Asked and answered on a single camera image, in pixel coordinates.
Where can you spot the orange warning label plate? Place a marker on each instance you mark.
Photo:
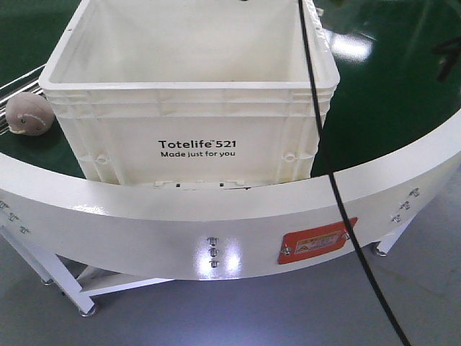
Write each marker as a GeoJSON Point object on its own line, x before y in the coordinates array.
{"type": "Point", "coordinates": [310, 243]}

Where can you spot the white plastic tote box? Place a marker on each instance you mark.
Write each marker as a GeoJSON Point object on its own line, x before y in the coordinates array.
{"type": "Point", "coordinates": [184, 92]}

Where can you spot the metal roller bars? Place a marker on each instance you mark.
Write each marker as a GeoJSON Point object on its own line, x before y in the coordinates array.
{"type": "Point", "coordinates": [28, 82]}

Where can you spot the brown plush ball toy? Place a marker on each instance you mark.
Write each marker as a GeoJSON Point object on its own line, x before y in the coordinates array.
{"type": "Point", "coordinates": [29, 114]}

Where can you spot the white curved conveyor frame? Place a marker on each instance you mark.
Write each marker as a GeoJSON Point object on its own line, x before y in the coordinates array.
{"type": "Point", "coordinates": [92, 238]}

